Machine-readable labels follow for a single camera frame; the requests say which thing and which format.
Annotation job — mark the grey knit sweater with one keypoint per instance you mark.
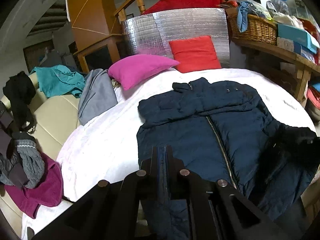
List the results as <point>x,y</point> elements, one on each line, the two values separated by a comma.
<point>32,162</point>

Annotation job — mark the orange wooden cabinet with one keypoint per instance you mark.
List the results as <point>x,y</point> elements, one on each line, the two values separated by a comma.
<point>94,27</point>

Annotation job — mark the blue cloth in basket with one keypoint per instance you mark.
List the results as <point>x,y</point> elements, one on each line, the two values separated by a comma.
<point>244,9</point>

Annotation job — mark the teal cardboard box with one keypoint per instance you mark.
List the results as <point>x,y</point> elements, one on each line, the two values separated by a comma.
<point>300,36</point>

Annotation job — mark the wicker basket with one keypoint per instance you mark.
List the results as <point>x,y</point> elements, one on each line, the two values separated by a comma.
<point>258,30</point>

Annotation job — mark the teal garment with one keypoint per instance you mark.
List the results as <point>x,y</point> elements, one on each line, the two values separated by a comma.
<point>59,80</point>

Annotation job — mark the navy blue puffer jacket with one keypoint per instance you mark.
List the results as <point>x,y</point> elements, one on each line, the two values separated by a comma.
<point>214,129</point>

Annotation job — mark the white bed cover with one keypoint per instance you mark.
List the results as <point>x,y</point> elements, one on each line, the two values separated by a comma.
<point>107,148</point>

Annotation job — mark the silver foil insulation panel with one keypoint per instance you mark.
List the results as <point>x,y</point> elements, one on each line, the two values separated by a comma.
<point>151,33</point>

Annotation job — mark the wooden shelf table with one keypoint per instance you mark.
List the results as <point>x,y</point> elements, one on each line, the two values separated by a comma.
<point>304,66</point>

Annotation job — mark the dark grey puffer jacket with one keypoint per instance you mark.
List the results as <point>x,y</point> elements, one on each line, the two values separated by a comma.
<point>12,172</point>

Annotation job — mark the magenta pillow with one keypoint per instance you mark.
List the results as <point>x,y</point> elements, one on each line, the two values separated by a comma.
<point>132,70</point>

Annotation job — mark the cream leather sofa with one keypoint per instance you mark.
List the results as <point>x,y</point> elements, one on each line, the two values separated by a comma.
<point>56,118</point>

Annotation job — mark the red pillow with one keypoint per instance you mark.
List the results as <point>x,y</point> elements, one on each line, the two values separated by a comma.
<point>195,54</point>

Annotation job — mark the magenta fleece garment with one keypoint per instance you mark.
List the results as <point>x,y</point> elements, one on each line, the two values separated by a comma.
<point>48,192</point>

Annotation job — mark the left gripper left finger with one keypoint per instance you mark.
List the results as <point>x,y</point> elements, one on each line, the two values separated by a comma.
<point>107,211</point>

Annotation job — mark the black garment on sofa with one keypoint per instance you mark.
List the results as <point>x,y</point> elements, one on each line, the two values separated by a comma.
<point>20,91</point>

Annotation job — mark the grey garment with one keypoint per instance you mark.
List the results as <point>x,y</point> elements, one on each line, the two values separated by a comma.
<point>97,96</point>

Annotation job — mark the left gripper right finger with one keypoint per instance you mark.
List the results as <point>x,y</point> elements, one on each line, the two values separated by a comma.
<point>216,210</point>

